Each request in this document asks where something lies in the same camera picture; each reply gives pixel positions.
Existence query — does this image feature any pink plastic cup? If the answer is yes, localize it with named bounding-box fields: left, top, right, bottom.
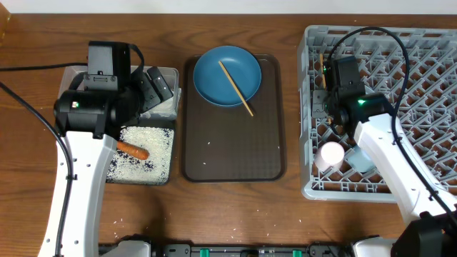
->
left=314, top=141, right=345, bottom=171

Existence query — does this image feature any dark blue plate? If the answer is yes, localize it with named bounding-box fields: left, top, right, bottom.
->
left=193, top=46, right=262, bottom=107

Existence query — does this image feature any light blue plastic cup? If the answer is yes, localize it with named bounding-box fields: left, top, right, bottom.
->
left=345, top=146, right=375, bottom=173

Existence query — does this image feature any orange carrot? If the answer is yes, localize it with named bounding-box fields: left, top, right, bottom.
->
left=117, top=141, right=149, bottom=160

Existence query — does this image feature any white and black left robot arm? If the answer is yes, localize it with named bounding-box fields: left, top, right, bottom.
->
left=39, top=41, right=174, bottom=256

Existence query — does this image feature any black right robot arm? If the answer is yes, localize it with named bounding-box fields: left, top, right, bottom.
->
left=320, top=56, right=456, bottom=257

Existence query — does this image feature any grey dishwasher rack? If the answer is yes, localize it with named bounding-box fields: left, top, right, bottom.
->
left=297, top=25, right=456, bottom=203

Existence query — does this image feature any clear plastic bin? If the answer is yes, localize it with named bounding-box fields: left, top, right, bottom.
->
left=58, top=66, right=181, bottom=121

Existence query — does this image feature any brown plastic serving tray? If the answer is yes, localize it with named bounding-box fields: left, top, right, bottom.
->
left=181, top=54, right=286, bottom=183

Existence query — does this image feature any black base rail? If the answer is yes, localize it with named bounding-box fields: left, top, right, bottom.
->
left=98, top=233, right=393, bottom=257

